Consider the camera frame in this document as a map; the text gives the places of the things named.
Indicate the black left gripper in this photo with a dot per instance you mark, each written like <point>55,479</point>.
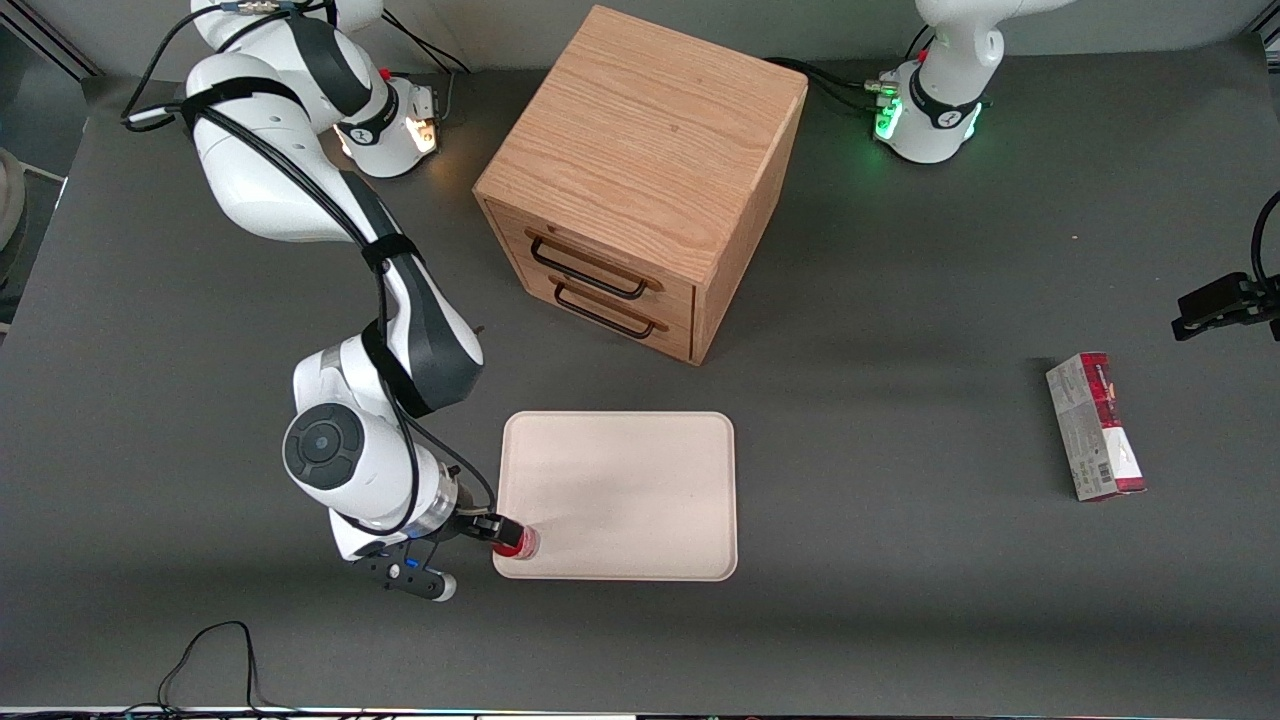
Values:
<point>1222,303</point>

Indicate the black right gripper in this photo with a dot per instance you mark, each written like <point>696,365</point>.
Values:
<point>471,523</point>

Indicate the red coke bottle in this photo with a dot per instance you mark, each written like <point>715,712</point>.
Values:
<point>524,546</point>

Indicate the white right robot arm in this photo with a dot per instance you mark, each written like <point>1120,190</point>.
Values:
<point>360,460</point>

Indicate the beige plastic tray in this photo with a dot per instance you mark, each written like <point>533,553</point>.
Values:
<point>630,490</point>

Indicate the red and white carton box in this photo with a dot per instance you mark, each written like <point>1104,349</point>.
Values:
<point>1095,425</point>

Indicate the wooden two-drawer cabinet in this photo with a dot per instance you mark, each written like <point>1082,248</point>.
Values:
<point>650,150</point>

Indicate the white rounded object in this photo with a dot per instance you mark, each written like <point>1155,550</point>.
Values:
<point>10,200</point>

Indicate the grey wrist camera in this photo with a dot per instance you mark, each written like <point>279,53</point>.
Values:
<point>410,576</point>

